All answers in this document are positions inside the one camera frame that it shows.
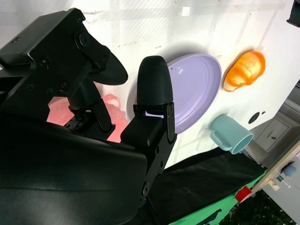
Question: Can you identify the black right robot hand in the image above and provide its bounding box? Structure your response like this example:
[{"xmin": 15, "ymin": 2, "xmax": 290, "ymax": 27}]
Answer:
[{"xmin": 0, "ymin": 8, "xmax": 178, "ymax": 225}]

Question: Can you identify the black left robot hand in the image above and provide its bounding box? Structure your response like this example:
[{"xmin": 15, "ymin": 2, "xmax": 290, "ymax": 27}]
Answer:
[{"xmin": 286, "ymin": 0, "xmax": 300, "ymax": 26}]

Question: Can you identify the pink plush pig doll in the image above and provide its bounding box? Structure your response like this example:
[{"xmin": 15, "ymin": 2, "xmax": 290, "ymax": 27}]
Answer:
[{"xmin": 46, "ymin": 93, "xmax": 129, "ymax": 143}]

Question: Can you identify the lilac plastic plate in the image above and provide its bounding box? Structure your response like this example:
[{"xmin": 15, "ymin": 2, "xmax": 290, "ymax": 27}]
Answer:
[{"xmin": 126, "ymin": 53, "xmax": 222, "ymax": 135}]

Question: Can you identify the orange striped bread toy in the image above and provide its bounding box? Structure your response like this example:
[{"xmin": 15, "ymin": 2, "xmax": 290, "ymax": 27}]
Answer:
[{"xmin": 222, "ymin": 50, "xmax": 266, "ymax": 92}]

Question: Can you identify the grey cabinet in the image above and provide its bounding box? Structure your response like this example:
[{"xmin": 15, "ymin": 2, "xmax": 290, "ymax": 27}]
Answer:
[{"xmin": 248, "ymin": 79, "xmax": 300, "ymax": 169}]

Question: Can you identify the black backdrop cloth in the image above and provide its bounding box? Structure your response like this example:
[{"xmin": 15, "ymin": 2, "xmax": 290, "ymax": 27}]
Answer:
[{"xmin": 138, "ymin": 146, "xmax": 268, "ymax": 225}]

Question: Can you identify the teal plastic mug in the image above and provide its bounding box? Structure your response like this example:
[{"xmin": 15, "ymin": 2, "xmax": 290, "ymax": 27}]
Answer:
[{"xmin": 209, "ymin": 114, "xmax": 254, "ymax": 155}]

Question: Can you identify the green cloth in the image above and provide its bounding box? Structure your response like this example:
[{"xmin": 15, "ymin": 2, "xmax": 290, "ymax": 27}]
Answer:
[{"xmin": 173, "ymin": 172, "xmax": 268, "ymax": 225}]

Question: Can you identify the white panel with stickers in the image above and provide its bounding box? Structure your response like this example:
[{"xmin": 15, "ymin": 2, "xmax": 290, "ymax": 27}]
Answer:
[{"xmin": 252, "ymin": 142, "xmax": 300, "ymax": 221}]

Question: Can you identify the red cap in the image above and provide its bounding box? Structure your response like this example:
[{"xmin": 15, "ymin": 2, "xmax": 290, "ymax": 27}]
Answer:
[{"xmin": 235, "ymin": 186, "xmax": 252, "ymax": 202}]

